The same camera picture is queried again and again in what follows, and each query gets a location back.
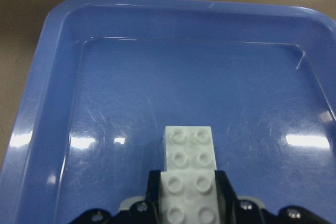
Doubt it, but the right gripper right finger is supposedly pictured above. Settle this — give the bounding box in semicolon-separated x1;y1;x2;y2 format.
214;170;328;223

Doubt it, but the white block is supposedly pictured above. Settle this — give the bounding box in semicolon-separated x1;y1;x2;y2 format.
159;170;220;223
163;126;217;171

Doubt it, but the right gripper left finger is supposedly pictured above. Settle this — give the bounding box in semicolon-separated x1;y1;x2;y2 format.
71;170;161;223

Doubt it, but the blue plastic tray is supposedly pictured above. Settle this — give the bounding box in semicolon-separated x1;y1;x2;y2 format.
1;0;335;223

